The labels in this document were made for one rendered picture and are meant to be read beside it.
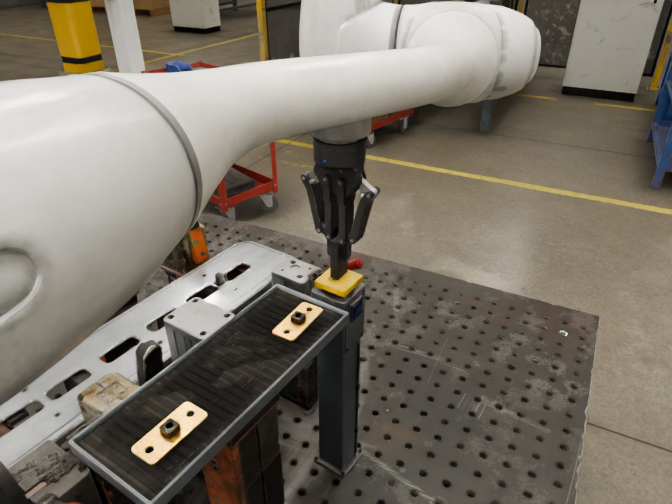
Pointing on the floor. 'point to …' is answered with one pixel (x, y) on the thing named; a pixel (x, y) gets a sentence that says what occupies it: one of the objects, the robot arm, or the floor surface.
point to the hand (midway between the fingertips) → (339, 256)
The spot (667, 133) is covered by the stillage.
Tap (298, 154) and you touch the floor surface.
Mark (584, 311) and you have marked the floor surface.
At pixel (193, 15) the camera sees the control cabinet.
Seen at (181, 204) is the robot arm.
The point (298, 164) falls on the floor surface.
